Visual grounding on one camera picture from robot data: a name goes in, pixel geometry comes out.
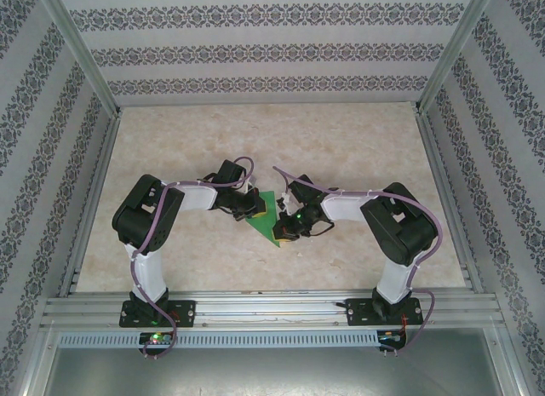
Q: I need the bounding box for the green paper sheet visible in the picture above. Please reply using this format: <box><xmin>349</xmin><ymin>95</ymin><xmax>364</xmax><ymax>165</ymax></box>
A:
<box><xmin>244</xmin><ymin>190</ymin><xmax>284</xmax><ymax>248</ymax></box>

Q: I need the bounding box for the grey sheet metal panel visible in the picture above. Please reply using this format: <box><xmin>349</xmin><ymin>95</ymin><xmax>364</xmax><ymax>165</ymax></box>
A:
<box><xmin>25</xmin><ymin>327</ymin><xmax>525</xmax><ymax>396</ymax></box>

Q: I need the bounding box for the long aluminium mounting rail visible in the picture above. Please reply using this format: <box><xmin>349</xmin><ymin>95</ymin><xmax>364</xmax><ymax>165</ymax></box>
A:
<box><xmin>41</xmin><ymin>288</ymin><xmax>506</xmax><ymax>331</ymax></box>

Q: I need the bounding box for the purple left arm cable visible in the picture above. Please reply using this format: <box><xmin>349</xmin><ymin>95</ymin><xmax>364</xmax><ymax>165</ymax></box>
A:
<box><xmin>129</xmin><ymin>156</ymin><xmax>256</xmax><ymax>361</ymax></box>

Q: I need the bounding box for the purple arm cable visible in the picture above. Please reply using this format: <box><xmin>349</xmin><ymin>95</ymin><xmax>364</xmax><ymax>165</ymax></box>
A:
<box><xmin>272</xmin><ymin>165</ymin><xmax>446</xmax><ymax>359</ymax></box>
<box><xmin>129</xmin><ymin>156</ymin><xmax>256</xmax><ymax>361</ymax></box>

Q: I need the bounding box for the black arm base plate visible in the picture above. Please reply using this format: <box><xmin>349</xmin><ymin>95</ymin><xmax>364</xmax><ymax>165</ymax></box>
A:
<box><xmin>347</xmin><ymin>297</ymin><xmax>423</xmax><ymax>328</ymax></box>
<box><xmin>120</xmin><ymin>300</ymin><xmax>198</xmax><ymax>329</ymax></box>

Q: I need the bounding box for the slotted grey cable duct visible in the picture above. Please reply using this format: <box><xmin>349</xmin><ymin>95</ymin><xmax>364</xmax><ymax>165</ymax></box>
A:
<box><xmin>57</xmin><ymin>330</ymin><xmax>405</xmax><ymax>348</ymax></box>

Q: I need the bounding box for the aluminium side rail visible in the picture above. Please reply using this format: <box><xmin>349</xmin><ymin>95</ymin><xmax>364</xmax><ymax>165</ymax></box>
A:
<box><xmin>415</xmin><ymin>108</ymin><xmax>485</xmax><ymax>294</ymax></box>
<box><xmin>57</xmin><ymin>108</ymin><xmax>124</xmax><ymax>297</ymax></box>

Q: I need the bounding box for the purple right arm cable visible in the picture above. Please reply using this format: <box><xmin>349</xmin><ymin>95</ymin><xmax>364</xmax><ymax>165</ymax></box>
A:
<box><xmin>272</xmin><ymin>165</ymin><xmax>446</xmax><ymax>359</ymax></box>

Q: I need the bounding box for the aluminium frame post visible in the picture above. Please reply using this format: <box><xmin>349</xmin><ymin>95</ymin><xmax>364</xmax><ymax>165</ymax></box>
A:
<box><xmin>33</xmin><ymin>0</ymin><xmax>124</xmax><ymax>118</ymax></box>
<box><xmin>412</xmin><ymin>0</ymin><xmax>512</xmax><ymax>116</ymax></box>

